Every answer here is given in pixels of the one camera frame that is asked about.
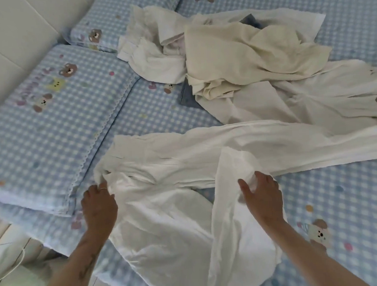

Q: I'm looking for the person's left hand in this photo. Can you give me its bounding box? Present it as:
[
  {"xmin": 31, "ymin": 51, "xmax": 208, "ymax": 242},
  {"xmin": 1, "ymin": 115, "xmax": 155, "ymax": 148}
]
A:
[{"xmin": 80, "ymin": 180, "xmax": 120, "ymax": 239}]

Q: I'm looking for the person's right hand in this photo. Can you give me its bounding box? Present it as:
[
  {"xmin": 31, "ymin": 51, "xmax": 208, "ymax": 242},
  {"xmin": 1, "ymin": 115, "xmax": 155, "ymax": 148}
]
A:
[{"xmin": 237, "ymin": 169, "xmax": 289, "ymax": 231}]

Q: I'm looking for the white long thin garment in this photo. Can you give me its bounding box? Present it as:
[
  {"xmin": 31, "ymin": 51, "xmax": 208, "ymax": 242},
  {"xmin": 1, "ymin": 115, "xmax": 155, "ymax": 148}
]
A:
[{"xmin": 92, "ymin": 114, "xmax": 377, "ymax": 286}]

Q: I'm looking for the person's left forearm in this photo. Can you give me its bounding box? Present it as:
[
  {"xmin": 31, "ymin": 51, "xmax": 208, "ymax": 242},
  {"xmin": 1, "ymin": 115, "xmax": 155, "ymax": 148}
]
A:
[{"xmin": 29, "ymin": 229, "xmax": 114, "ymax": 286}]

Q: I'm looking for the person's right forearm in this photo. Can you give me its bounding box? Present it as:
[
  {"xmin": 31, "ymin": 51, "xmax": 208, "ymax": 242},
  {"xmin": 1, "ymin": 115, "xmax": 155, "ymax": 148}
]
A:
[{"xmin": 258, "ymin": 216, "xmax": 370, "ymax": 286}]

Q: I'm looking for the large blue checkered bear pillow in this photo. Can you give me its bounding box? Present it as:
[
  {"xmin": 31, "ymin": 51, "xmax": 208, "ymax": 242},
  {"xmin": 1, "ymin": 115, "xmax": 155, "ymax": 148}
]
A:
[{"xmin": 0, "ymin": 40, "xmax": 148, "ymax": 221}]

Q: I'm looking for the blue checkered bear bed sheet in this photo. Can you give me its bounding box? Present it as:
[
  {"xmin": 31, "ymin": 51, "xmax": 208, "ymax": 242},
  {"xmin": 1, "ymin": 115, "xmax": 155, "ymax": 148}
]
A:
[{"xmin": 31, "ymin": 0, "xmax": 377, "ymax": 286}]

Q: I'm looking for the blue denim garment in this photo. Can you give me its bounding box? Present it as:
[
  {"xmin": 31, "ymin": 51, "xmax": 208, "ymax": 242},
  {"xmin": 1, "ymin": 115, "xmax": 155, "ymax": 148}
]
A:
[{"xmin": 173, "ymin": 13, "xmax": 268, "ymax": 110}]

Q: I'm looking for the white buttoned shirt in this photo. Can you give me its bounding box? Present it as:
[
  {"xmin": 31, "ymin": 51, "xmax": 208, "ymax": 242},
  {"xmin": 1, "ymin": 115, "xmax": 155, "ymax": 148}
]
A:
[{"xmin": 195, "ymin": 57, "xmax": 377, "ymax": 137}]

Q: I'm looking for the cream crumpled garment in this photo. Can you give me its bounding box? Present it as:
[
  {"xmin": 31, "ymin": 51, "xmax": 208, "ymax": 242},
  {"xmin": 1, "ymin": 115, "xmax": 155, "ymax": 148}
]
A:
[{"xmin": 182, "ymin": 15, "xmax": 336, "ymax": 101}]

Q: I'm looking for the white crumpled garment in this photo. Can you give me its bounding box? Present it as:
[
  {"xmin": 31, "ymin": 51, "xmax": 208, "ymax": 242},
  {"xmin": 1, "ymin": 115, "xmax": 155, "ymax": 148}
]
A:
[{"xmin": 115, "ymin": 2, "xmax": 205, "ymax": 87}]

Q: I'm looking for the small blue checkered bear pillow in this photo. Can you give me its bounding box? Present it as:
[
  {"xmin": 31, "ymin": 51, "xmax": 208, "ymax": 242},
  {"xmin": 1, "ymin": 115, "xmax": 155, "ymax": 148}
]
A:
[{"xmin": 62, "ymin": 0, "xmax": 189, "ymax": 55}]

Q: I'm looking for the cream padded headboard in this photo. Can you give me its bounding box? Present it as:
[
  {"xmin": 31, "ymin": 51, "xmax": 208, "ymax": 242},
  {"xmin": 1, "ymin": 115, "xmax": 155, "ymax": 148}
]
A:
[{"xmin": 0, "ymin": 0, "xmax": 105, "ymax": 121}]

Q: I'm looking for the white thin cloth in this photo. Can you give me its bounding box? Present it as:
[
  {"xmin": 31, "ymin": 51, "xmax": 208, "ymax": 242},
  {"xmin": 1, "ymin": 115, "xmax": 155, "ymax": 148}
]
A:
[{"xmin": 191, "ymin": 5, "xmax": 328, "ymax": 53}]

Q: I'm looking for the white cable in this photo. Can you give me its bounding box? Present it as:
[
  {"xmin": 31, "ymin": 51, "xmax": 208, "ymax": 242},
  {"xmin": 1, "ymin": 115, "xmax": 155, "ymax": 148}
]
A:
[{"xmin": 0, "ymin": 241, "xmax": 28, "ymax": 285}]

